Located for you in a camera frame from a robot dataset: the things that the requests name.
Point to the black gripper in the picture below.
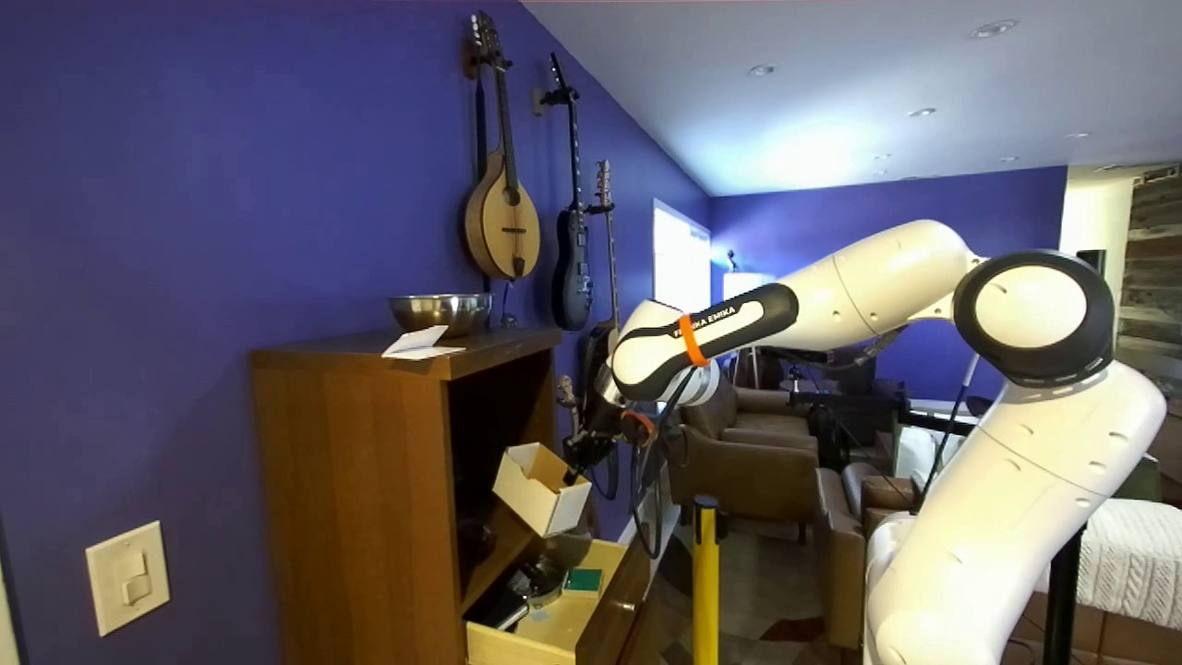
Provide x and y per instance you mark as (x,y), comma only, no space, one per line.
(598,445)

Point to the white cardboard box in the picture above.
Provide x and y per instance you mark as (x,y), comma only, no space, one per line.
(542,489)

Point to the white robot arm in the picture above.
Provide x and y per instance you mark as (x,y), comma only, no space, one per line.
(1061,435)

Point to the teal green box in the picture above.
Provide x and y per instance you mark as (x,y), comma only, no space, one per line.
(583,582)

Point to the brown leather armchair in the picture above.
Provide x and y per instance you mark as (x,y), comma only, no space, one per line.
(752,452)

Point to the yellow pole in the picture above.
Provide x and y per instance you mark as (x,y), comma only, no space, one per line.
(706,582)

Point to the silver metal bowl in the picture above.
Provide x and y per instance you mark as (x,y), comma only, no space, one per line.
(455,312)

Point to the white paper card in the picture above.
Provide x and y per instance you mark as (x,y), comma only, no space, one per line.
(418,344)

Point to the bright window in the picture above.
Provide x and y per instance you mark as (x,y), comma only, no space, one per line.
(680,261)

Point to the brown wooden cabinet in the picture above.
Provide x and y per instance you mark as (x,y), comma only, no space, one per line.
(382,517)

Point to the white knitted blanket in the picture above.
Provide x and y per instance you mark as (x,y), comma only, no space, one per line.
(1133,560)

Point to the dark wall-hung guitar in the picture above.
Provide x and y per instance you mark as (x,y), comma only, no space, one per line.
(571,267)

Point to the wall-hung mandolin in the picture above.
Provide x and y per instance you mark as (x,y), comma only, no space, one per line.
(499,217)

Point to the thin wall-hung instrument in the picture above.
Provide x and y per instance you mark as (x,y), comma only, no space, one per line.
(605,212)

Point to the beige wall light switch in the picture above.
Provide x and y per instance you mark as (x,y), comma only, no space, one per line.
(127,579)

